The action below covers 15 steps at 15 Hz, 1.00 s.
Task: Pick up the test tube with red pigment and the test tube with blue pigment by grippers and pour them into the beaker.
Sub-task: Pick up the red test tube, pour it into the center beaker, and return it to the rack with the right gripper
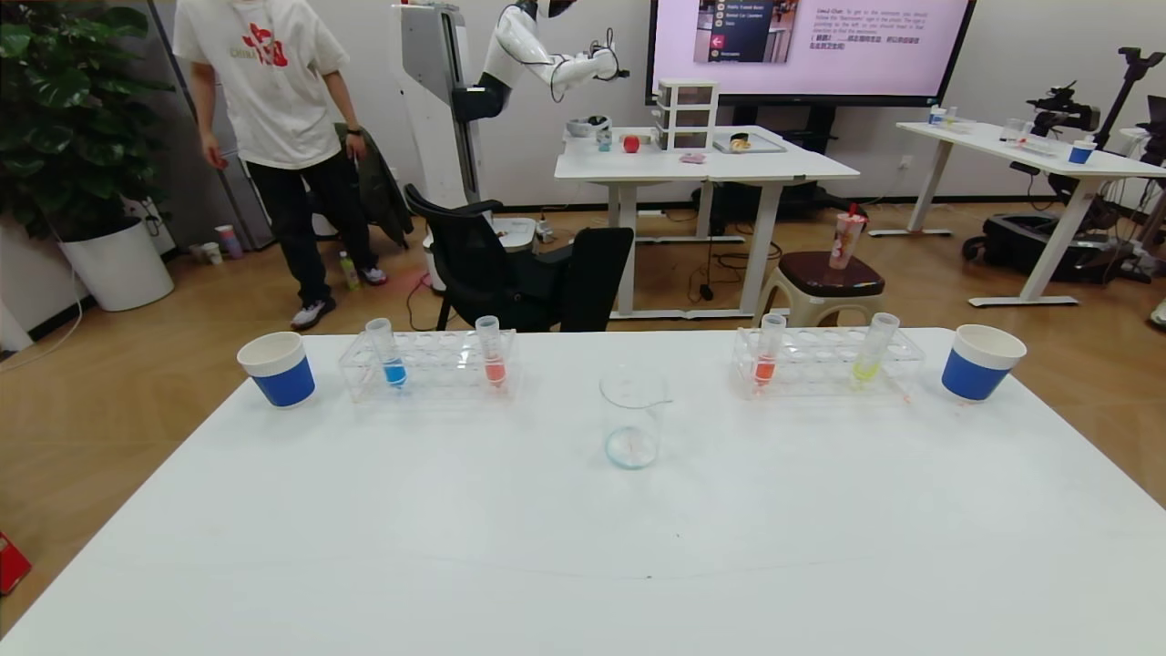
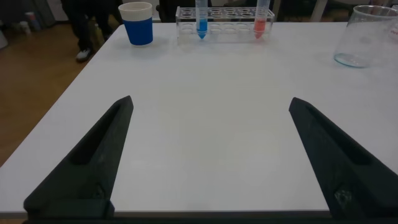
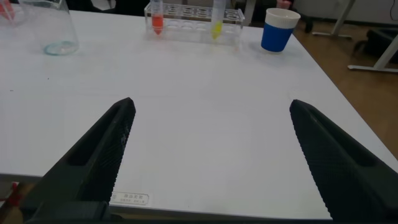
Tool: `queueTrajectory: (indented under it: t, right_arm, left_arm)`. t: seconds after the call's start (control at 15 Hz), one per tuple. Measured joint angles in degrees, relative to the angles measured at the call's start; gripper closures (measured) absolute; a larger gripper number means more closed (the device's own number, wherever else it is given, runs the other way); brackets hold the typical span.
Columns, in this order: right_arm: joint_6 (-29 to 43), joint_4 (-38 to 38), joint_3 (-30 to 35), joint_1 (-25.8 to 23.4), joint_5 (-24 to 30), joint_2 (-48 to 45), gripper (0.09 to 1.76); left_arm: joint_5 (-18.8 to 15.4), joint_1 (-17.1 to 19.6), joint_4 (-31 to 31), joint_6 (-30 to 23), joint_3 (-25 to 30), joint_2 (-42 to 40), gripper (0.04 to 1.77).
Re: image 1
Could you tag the test tube with red pigment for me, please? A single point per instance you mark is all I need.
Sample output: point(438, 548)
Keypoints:
point(495, 369)
point(764, 369)

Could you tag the tall grey metal cabinet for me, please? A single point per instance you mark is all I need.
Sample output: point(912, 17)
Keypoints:
point(168, 137)

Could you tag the large wall display screen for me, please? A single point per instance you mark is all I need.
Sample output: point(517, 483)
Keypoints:
point(865, 73)

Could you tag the grey tray with food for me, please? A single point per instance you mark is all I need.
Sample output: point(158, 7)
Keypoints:
point(761, 144)

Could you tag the white humanoid robot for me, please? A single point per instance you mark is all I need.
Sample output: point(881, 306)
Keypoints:
point(519, 46)

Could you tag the small white cup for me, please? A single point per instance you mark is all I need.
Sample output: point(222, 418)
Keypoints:
point(212, 253)

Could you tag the white plant pot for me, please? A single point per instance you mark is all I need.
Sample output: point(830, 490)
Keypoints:
point(118, 269)

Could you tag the brown stool with cream legs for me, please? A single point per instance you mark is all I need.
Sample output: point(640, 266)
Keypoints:
point(829, 273)

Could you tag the white grey robot column stand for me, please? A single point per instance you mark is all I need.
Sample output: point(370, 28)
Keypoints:
point(428, 91)

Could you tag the large green leafy plant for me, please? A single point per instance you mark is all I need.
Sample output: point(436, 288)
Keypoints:
point(64, 118)

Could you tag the black padded chair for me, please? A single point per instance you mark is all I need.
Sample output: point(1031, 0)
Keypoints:
point(592, 273)

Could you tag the test tube with yellow pigment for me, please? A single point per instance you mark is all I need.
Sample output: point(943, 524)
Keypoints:
point(865, 369)

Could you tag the black office chair with armrests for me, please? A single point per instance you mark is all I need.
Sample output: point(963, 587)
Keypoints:
point(474, 264)

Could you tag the clear acrylic test tube rack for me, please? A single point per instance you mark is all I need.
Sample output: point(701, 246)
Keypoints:
point(820, 360)
point(437, 364)

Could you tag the black tripod stand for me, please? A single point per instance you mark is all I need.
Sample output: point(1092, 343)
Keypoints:
point(1130, 82)

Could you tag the dark green jacket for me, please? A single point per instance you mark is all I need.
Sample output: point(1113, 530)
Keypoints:
point(387, 200)

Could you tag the pink drink cup with straw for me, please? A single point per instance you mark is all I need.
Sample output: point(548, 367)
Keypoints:
point(845, 241)

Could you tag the grey bowl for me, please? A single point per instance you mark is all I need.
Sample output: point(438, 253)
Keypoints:
point(583, 128)

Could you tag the white mini drawer organizer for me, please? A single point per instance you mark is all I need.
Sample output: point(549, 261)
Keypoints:
point(688, 114)

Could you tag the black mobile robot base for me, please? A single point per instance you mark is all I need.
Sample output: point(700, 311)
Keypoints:
point(1029, 241)

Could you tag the red box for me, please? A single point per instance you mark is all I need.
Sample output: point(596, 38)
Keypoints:
point(13, 565)

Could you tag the black display stand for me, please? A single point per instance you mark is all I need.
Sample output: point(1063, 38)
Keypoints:
point(811, 118)

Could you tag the green drink bottle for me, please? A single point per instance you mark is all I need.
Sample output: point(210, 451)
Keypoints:
point(349, 271)

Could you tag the person in white t-shirt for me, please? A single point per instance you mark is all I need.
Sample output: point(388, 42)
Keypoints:
point(273, 91)

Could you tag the black desktop robot arm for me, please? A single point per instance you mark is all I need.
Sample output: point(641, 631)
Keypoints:
point(1061, 109)

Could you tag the blue and white paper cup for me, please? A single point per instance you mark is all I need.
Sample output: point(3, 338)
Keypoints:
point(282, 378)
point(975, 374)

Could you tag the test tube with blue pigment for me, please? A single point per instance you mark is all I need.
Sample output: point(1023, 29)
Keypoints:
point(393, 372)

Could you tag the clear glass beaker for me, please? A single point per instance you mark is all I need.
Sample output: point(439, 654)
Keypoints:
point(631, 446)

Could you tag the purple cup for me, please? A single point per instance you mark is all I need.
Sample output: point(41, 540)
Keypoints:
point(229, 241)

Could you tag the white height adjustable desk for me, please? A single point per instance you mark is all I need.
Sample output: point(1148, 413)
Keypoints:
point(729, 164)
point(1048, 159)

